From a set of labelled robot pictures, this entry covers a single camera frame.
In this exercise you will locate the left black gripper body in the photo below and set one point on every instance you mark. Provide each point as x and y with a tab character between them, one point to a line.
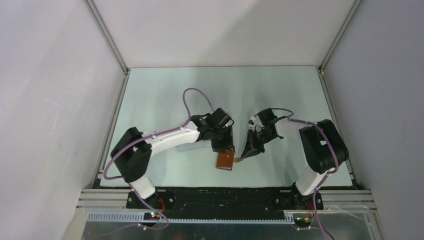
221	133

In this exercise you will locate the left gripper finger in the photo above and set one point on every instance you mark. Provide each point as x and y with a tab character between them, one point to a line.
219	146
230	140

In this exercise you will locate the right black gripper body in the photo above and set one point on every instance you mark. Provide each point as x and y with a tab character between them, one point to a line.
264	137

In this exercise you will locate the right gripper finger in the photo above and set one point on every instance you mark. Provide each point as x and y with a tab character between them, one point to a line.
259	147
251	148

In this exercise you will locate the brown leather card holder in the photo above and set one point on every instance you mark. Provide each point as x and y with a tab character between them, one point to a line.
225	160

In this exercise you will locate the clear plastic card box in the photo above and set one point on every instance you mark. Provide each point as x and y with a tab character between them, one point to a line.
193	146

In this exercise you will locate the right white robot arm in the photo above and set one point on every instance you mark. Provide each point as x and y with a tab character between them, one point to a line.
323	146

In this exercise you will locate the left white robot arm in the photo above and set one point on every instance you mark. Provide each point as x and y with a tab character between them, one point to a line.
132	154

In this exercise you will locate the right circuit board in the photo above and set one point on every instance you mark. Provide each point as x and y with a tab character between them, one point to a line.
307	219

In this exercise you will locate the circuit board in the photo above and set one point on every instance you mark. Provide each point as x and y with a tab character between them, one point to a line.
151	216
307	219

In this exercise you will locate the left circuit board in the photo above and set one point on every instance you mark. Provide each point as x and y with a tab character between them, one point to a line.
151	216

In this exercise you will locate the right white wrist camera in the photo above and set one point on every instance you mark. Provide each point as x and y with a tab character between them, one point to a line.
252	123

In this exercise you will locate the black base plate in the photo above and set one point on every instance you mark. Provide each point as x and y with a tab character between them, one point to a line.
229	203

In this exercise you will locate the aluminium frame rail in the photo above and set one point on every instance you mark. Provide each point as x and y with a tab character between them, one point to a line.
122	205

